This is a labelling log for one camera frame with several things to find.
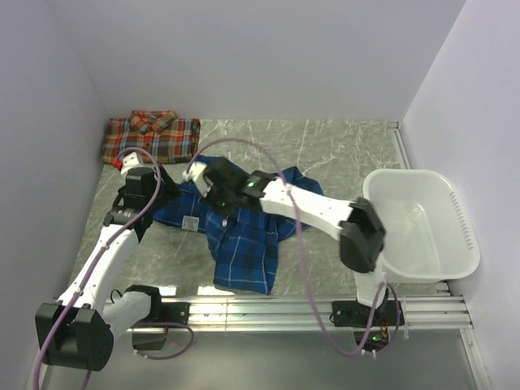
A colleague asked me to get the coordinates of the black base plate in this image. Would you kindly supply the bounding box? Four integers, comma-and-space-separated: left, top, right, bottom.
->
329, 299, 405, 328
135, 302, 190, 327

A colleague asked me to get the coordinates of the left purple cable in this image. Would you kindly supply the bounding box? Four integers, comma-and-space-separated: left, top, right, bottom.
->
32, 149, 196, 390

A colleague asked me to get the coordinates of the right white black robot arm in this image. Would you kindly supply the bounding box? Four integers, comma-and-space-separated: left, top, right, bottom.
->
186, 158, 387, 325

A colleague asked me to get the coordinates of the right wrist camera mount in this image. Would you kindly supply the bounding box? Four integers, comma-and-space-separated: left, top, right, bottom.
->
182, 162, 213, 197

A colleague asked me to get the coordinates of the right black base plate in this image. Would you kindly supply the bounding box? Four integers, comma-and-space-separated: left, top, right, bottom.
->
329, 299, 405, 328

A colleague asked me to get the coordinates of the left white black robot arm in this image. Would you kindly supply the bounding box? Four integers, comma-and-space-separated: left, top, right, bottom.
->
35, 163, 180, 371

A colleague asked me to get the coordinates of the purple cable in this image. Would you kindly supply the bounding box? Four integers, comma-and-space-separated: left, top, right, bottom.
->
32, 149, 196, 390
194, 138, 401, 358

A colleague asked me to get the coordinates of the white plastic basin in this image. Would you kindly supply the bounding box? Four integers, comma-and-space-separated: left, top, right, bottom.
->
362, 169, 480, 284

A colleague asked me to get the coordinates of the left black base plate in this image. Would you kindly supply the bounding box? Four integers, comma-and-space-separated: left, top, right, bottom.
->
135, 302, 190, 327

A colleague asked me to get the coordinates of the folded orange plaid shirt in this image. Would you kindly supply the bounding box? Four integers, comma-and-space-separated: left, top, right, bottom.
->
102, 110, 201, 164

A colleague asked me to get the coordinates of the blue plaid long sleeve shirt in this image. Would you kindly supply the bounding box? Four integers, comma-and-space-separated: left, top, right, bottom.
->
153, 164, 326, 296

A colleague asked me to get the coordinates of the aluminium mounting rail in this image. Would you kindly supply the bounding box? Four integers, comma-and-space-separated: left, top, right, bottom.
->
164, 295, 473, 332

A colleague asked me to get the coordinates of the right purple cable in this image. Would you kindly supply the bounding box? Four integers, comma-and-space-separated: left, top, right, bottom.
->
194, 138, 401, 358

